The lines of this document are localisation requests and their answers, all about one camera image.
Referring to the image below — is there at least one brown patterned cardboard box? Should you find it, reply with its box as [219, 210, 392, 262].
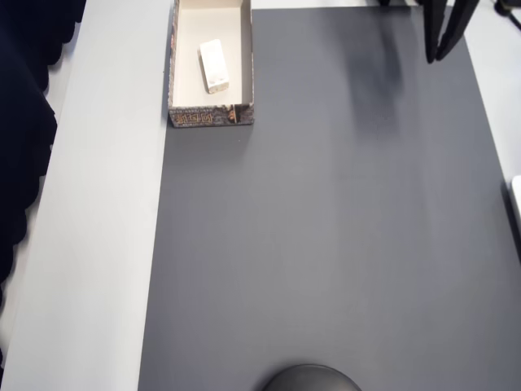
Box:
[167, 0, 256, 129]

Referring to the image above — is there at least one black round-base stand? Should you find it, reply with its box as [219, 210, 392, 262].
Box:
[260, 363, 363, 391]

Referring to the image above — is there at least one dark blue curtain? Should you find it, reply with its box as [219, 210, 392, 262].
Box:
[0, 0, 89, 367]

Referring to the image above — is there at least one grey table mat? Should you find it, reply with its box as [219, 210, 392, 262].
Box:
[137, 6, 521, 391]

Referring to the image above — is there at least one white rectangular block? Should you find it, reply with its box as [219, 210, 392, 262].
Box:
[199, 38, 230, 95]

